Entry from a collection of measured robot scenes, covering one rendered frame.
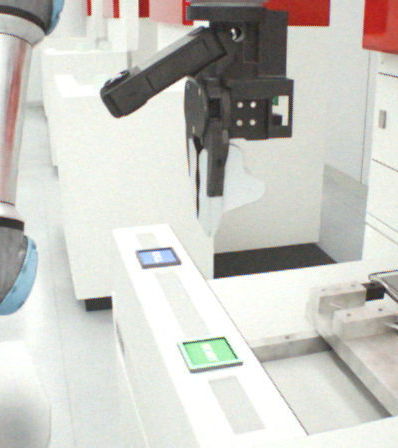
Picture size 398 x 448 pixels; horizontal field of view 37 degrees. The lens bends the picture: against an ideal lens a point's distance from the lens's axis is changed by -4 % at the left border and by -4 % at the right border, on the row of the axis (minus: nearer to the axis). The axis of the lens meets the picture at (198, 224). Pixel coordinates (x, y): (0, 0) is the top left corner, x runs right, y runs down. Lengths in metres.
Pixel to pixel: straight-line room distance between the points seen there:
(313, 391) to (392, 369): 0.12
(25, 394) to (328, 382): 0.41
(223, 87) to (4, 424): 0.50
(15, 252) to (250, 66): 0.43
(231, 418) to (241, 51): 0.33
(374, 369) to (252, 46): 0.44
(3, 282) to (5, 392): 0.15
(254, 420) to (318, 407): 0.26
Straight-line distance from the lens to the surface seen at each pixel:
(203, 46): 0.52
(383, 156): 1.38
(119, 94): 0.52
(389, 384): 0.77
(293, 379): 0.86
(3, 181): 0.83
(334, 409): 0.81
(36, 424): 0.79
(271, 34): 0.54
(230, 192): 0.55
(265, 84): 0.53
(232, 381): 0.61
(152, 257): 0.86
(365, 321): 0.84
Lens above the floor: 1.31
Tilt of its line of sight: 20 degrees down
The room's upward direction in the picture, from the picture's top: straight up
